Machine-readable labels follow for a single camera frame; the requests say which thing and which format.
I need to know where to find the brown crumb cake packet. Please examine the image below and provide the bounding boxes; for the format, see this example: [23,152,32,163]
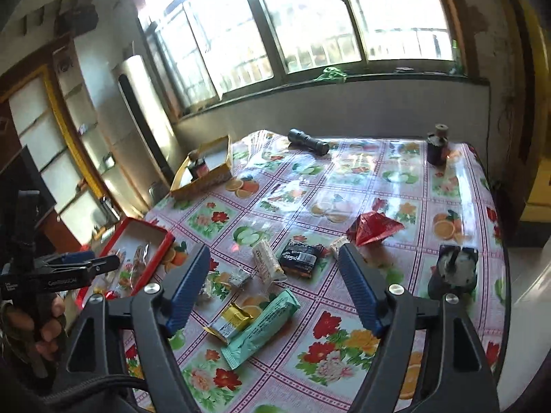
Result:
[130,242,150,289]

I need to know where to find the yellow white snack packet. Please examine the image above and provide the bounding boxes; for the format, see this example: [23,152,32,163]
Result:
[204,303,253,345]

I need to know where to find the long mint green packet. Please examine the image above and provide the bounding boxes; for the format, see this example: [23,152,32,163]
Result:
[220,289,301,370]

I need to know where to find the white cream roll packet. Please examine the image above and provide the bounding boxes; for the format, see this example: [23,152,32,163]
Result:
[252,240,287,287]

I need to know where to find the long cream cake packet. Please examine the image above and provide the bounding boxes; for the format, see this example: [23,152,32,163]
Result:
[330,236,349,259]

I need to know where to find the person left hand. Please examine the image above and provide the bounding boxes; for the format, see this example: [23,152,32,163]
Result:
[3,294,68,365]

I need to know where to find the red foil snack bag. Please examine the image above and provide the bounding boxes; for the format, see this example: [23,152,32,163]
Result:
[345,211,405,247]

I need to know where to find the red rimmed white tray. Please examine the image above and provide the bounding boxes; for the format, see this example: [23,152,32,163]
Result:
[75,218,175,309]

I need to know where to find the black snack packet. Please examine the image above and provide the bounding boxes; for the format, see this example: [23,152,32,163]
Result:
[278,241,325,279]

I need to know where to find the floral fruit plastic tablecloth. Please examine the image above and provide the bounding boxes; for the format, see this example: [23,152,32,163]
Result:
[147,130,508,412]

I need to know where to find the dark bottle in box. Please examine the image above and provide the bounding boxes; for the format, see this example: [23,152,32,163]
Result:
[188,149,209,181]

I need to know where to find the yellow cardboard box tray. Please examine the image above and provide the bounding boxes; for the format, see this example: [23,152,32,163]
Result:
[170,135,232,200]

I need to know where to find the white tower fan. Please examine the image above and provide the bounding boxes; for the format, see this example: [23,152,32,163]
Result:
[115,54,184,187]

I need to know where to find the small dark ink bottle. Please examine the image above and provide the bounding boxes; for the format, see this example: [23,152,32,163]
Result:
[427,124,449,167]

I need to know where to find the black flashlight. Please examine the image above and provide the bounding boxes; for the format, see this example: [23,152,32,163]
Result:
[288,129,330,157]

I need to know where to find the green cloth on sill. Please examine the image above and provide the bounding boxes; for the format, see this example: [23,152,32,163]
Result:
[315,66,347,83]

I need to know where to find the window with metal bars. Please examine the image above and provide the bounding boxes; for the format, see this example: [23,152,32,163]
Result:
[132,0,463,114]

